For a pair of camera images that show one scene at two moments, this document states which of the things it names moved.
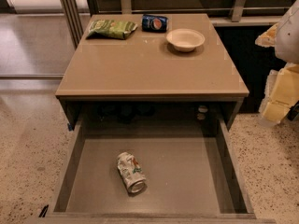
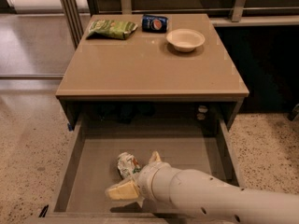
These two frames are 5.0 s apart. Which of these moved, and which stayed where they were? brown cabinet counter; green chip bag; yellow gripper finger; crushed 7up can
Moved: yellow gripper finger
Stayed: crushed 7up can; brown cabinet counter; green chip bag
